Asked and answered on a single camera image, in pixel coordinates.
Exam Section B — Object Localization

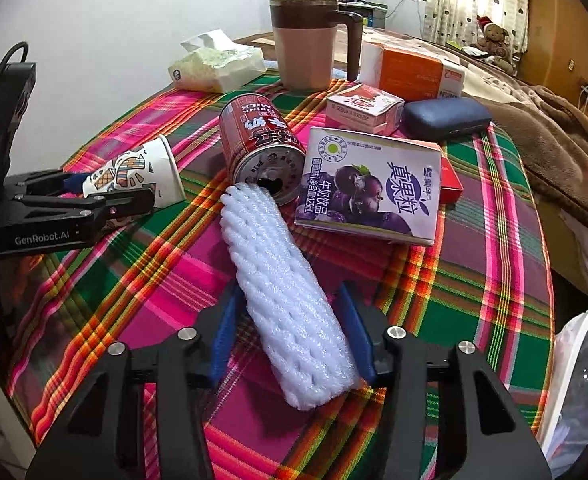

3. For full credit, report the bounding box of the brown blanket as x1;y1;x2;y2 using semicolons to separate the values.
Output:
466;77;588;306

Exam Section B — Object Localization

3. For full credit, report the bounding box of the red drink can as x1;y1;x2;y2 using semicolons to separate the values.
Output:
218;92;307;207

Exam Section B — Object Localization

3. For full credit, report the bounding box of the white trash bin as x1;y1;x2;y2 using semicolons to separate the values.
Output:
539;305;588;480

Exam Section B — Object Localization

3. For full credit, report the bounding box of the white foam net sleeve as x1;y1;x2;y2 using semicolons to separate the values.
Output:
220;183;369;411

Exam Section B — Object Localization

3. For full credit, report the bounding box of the black cable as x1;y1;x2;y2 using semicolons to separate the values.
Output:
0;42;28;68

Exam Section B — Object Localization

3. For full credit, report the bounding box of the tissue pack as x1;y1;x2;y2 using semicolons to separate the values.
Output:
168;30;267;94

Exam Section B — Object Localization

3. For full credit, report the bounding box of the beige mug with brown handle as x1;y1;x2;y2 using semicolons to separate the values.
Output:
268;0;365;93

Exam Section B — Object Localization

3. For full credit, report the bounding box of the purple milk drink carton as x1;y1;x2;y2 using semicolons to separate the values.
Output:
294;126;443;247

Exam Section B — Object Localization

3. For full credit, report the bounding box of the dark blue case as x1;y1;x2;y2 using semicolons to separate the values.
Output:
401;96;493;141

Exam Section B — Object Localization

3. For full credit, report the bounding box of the orange and white box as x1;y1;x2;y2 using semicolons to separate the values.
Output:
361;41;466;103

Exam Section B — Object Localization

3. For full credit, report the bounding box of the red flat box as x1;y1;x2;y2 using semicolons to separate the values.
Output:
440;152;463;206

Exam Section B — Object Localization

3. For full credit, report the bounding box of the small pink carton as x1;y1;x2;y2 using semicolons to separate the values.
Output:
325;85;405;136

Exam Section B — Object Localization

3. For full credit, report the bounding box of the plaid tablecloth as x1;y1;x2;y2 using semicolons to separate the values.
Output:
6;77;557;480

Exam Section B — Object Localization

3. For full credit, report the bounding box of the patterned paper cup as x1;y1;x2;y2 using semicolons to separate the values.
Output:
81;135;187;209

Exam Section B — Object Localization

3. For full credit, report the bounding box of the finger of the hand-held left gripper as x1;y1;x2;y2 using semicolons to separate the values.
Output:
4;169;93;197
11;188;155;228

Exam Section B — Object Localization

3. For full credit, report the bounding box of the wooden wardrobe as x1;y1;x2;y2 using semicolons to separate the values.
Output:
516;0;588;93

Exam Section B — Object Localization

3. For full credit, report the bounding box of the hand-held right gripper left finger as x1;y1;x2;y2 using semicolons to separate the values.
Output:
26;287;245;480

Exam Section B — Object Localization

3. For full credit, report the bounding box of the cluttered desk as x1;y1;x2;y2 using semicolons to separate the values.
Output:
336;0;389;31

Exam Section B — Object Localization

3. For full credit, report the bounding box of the brown teddy bear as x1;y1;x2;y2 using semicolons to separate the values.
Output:
474;16;517;73

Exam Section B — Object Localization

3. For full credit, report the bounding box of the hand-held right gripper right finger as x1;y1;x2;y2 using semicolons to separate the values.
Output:
335;282;547;480

